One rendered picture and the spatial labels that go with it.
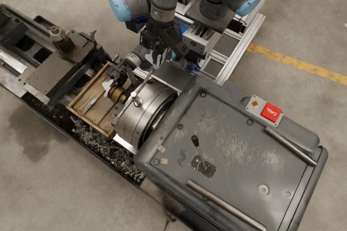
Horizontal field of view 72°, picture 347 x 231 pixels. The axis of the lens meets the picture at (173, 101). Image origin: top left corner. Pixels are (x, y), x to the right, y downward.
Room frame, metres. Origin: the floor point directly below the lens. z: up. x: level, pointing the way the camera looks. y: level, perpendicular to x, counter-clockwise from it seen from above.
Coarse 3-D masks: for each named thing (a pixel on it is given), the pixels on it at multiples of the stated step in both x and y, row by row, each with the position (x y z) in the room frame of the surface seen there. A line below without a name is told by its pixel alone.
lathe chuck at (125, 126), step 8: (152, 80) 0.50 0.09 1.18; (136, 88) 0.43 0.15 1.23; (144, 88) 0.43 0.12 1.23; (152, 88) 0.44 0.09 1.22; (160, 88) 0.44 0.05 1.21; (144, 96) 0.39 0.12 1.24; (152, 96) 0.39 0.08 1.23; (144, 104) 0.36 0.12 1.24; (128, 112) 0.33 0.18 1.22; (136, 112) 0.33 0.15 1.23; (120, 120) 0.31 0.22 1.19; (128, 120) 0.31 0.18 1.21; (136, 120) 0.30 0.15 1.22; (120, 128) 0.28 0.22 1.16; (128, 128) 0.28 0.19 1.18; (120, 136) 0.27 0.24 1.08; (128, 136) 0.25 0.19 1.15
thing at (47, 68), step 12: (72, 36) 0.93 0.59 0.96; (84, 36) 0.92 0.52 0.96; (48, 60) 0.75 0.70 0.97; (60, 60) 0.75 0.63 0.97; (36, 72) 0.68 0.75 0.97; (48, 72) 0.68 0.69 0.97; (60, 72) 0.67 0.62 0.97; (72, 72) 0.69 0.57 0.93; (36, 84) 0.60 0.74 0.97; (48, 84) 0.60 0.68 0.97; (60, 84) 0.62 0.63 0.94; (48, 96) 0.54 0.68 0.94
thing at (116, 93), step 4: (112, 88) 0.49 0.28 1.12; (116, 88) 0.50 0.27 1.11; (120, 88) 0.49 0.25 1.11; (108, 92) 0.48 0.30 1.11; (112, 92) 0.48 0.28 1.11; (116, 92) 0.47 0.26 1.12; (120, 92) 0.47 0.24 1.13; (108, 96) 0.46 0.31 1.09; (112, 96) 0.46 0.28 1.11; (116, 96) 0.45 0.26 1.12; (120, 96) 0.45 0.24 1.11; (124, 96) 0.45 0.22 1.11; (112, 100) 0.45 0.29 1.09; (116, 100) 0.44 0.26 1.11; (120, 100) 0.44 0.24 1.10; (124, 100) 0.44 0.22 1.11
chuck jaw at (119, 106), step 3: (120, 102) 0.43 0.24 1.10; (117, 105) 0.41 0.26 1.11; (120, 105) 0.41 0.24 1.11; (117, 108) 0.40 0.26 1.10; (120, 108) 0.40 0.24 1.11; (117, 111) 0.38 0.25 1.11; (117, 114) 0.36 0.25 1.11; (114, 120) 0.34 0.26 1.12; (111, 123) 0.32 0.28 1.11; (114, 123) 0.32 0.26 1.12; (114, 126) 0.31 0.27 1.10; (117, 132) 0.29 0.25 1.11
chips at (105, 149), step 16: (32, 96) 0.73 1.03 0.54; (48, 112) 0.60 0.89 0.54; (64, 112) 0.60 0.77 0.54; (64, 128) 0.48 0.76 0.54; (80, 128) 0.48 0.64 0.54; (96, 144) 0.36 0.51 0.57; (112, 144) 0.36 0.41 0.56; (112, 160) 0.25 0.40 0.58; (128, 160) 0.25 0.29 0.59; (128, 176) 0.15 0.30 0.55; (144, 176) 0.15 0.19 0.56
